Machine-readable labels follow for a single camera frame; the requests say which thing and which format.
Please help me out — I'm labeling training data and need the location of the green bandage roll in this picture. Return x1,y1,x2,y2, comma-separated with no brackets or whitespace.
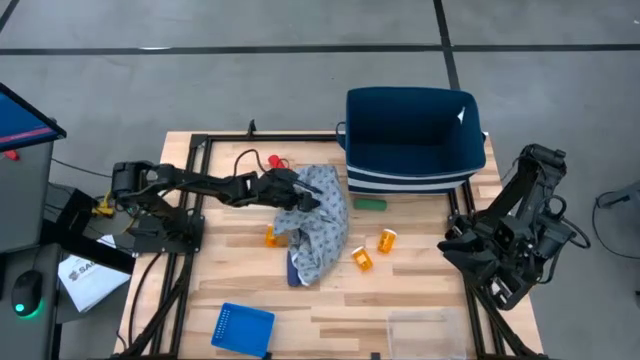
353,198,389,212

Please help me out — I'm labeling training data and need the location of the black cable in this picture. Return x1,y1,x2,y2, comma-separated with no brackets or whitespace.
232,148,269,179

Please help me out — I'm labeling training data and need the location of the yellow connector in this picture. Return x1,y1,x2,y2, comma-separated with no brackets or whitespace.
92,192,117,219

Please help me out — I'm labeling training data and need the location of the white printed paper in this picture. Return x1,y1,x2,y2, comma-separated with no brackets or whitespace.
57,234,132,314

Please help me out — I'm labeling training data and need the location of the orange pill bottle white cap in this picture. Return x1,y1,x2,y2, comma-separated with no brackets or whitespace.
377,228,398,255
351,245,374,273
264,224,289,249

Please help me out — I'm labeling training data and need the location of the black aluminium table frame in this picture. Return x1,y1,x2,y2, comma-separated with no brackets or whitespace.
112,119,549,360

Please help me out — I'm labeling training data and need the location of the navy white striped fabric basket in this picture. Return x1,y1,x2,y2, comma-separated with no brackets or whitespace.
335,86,488,196

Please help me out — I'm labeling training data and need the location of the grey patterned cloth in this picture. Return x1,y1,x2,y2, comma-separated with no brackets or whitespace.
273,164,350,287

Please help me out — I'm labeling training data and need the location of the monitor with blue screen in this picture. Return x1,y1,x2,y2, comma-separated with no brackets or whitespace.
0,82,68,154

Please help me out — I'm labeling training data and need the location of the grey cabinet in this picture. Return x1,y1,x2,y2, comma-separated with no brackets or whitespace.
0,141,56,254

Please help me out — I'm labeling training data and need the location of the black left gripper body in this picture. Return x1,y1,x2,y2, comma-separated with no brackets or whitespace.
248,168,307,211

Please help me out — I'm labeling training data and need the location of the blue perforated plastic tray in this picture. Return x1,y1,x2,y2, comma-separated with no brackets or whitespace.
210,302,276,359

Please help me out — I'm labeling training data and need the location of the black computer mouse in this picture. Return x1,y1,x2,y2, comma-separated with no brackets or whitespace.
10,269,44,319

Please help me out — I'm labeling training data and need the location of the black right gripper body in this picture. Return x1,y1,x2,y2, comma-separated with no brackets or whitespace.
462,214,524,275

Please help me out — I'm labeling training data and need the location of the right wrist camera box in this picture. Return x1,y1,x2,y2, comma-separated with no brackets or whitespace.
492,215,519,246

